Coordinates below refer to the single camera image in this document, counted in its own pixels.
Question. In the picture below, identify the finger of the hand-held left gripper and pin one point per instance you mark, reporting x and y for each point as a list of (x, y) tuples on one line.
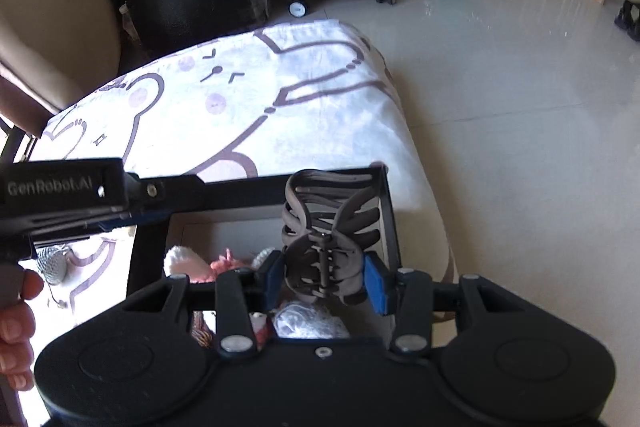
[(165, 194)]

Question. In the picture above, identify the pink white crochet bunny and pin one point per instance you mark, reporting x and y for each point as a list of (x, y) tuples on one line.
[(225, 267)]

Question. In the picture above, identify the grey crochet mouse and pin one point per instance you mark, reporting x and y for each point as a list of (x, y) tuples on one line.
[(52, 264)]

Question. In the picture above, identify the black footwear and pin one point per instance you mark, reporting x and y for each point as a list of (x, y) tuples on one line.
[(629, 19)]

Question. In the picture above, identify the black suitcase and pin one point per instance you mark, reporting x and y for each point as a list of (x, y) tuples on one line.
[(200, 7)]

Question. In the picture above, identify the white crochet toy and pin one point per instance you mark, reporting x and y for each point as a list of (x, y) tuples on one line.
[(310, 322)]

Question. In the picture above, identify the printed bear blanket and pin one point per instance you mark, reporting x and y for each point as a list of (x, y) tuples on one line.
[(300, 107)]

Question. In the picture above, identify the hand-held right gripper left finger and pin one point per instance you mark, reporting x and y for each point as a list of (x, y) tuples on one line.
[(272, 282)]

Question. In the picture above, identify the dark hair claw clip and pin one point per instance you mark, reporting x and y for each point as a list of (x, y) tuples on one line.
[(320, 232)]

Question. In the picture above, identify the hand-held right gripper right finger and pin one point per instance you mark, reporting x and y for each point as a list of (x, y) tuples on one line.
[(376, 287)]

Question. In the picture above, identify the person's left hand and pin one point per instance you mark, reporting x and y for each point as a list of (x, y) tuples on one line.
[(15, 337)]

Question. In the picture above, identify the beige sofa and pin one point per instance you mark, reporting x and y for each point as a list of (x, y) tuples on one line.
[(60, 32)]

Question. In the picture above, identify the black shallow box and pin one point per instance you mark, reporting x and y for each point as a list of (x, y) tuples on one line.
[(150, 252)]

